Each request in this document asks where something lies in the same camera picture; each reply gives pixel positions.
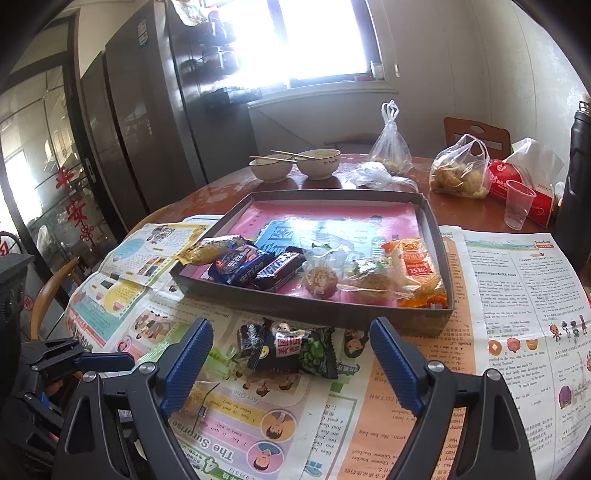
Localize large newspaper orange panels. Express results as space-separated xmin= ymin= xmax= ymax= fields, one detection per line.
xmin=134 ymin=225 xmax=591 ymax=480

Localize gold snack packet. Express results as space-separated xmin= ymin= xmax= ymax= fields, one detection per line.
xmin=178 ymin=234 xmax=247 ymax=266

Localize clear pastry packet green print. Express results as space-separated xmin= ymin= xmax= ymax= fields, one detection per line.
xmin=337 ymin=256 xmax=416 ymax=305

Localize plastic bag of fried food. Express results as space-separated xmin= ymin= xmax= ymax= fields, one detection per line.
xmin=429 ymin=134 xmax=492 ymax=199

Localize light wooden chair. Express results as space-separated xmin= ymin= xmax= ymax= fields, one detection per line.
xmin=30 ymin=258 xmax=81 ymax=342

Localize bright window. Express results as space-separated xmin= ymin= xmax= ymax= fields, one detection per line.
xmin=231 ymin=0 xmax=398 ymax=90

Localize glass door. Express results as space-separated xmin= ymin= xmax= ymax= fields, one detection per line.
xmin=0 ymin=14 xmax=125 ymax=259

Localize red paper decoration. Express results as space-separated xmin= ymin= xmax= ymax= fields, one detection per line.
xmin=55 ymin=166 xmax=98 ymax=245

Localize clear round snack packet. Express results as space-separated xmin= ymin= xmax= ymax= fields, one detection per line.
xmin=300 ymin=247 xmax=352 ymax=300

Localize grey cardboard tray box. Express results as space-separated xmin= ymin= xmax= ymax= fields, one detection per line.
xmin=170 ymin=189 xmax=455 ymax=339

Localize crumpled clear plastic bag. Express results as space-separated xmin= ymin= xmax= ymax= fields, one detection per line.
xmin=346 ymin=161 xmax=419 ymax=190

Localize clear orange snack packet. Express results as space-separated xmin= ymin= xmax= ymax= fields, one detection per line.
xmin=383 ymin=237 xmax=446 ymax=296

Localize tall clear plastic bag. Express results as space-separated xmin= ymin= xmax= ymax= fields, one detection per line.
xmin=369 ymin=99 xmax=413 ymax=176

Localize dark tall cabinet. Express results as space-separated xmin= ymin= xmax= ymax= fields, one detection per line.
xmin=81 ymin=51 xmax=151 ymax=232

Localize small orange snack packet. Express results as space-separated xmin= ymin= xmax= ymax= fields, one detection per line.
xmin=399 ymin=291 xmax=450 ymax=310

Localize brown chocolate bar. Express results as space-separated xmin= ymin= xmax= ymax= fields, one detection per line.
xmin=252 ymin=247 xmax=308 ymax=292

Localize blue cookie packet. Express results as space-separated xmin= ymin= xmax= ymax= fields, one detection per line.
xmin=208 ymin=244 xmax=273 ymax=284

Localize black cartoon candy packet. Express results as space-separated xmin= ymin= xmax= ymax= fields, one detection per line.
xmin=247 ymin=318 xmax=308 ymax=374

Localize large beige bowl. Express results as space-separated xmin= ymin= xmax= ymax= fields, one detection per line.
xmin=295 ymin=149 xmax=341 ymax=181

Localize clear plastic cup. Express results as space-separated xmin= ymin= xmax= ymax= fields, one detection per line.
xmin=503 ymin=180 xmax=537 ymax=230

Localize colourful newspaper sheet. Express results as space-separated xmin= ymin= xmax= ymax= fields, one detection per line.
xmin=65 ymin=222 xmax=227 ymax=358

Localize grey refrigerator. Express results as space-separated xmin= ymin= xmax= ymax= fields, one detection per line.
xmin=104 ymin=0 xmax=259 ymax=215

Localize black water bottle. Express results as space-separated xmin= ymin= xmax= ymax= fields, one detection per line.
xmin=554 ymin=99 xmax=591 ymax=287

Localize small dark candy wrapper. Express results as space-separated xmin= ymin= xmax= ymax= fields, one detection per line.
xmin=236 ymin=322 xmax=265 ymax=358

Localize light green wrapper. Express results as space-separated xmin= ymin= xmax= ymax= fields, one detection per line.
xmin=198 ymin=346 xmax=252 ymax=381

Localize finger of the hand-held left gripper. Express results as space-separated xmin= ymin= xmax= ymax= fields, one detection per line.
xmin=23 ymin=338 xmax=136 ymax=381
xmin=11 ymin=383 xmax=77 ymax=462

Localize red tissue pack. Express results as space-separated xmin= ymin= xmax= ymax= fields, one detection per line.
xmin=487 ymin=137 xmax=565 ymax=227

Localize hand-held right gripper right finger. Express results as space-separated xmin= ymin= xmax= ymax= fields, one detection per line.
xmin=369 ymin=316 xmax=542 ymax=480

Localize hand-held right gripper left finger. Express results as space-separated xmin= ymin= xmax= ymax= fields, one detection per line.
xmin=51 ymin=318 xmax=215 ymax=480

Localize small beige bowl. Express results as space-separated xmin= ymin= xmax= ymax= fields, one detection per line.
xmin=249 ymin=157 xmax=294 ymax=182

